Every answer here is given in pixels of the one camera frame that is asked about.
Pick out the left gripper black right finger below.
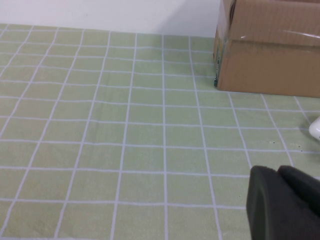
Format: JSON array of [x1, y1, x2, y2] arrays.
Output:
[[277, 165, 320, 218]]

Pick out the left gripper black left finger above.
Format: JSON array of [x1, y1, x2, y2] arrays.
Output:
[[245, 164, 320, 240]]

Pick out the white earbuds case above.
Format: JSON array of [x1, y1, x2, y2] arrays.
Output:
[[308, 116, 320, 141]]

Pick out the brown cardboard box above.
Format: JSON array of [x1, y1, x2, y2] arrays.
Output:
[[213, 0, 320, 98]]

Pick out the green checked tablecloth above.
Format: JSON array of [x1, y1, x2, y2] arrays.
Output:
[[0, 23, 320, 240]]

